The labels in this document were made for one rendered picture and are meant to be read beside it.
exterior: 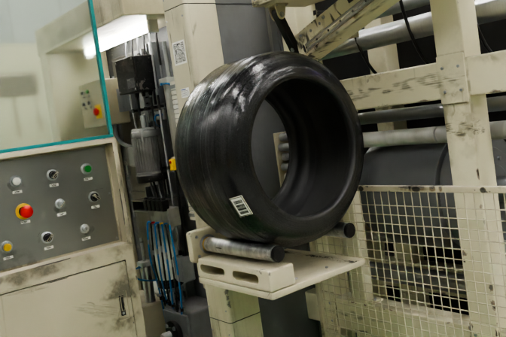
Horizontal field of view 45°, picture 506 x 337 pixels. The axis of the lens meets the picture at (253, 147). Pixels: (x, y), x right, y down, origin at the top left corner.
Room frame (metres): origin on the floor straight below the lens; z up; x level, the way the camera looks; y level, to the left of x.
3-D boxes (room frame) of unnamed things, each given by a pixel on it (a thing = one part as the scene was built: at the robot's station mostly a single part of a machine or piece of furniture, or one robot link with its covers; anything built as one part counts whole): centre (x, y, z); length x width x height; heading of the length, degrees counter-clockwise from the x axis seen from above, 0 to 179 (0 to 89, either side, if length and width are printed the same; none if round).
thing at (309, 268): (1.84, -0.03, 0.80); 0.37 x 0.36 x 0.02; 127
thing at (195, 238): (1.98, 0.08, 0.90); 0.40 x 0.03 x 0.10; 127
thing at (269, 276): (1.76, 0.08, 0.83); 0.36 x 0.09 x 0.06; 37
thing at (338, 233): (1.92, -0.14, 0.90); 0.35 x 0.05 x 0.05; 37
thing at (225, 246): (1.75, 0.08, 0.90); 0.35 x 0.05 x 0.05; 37
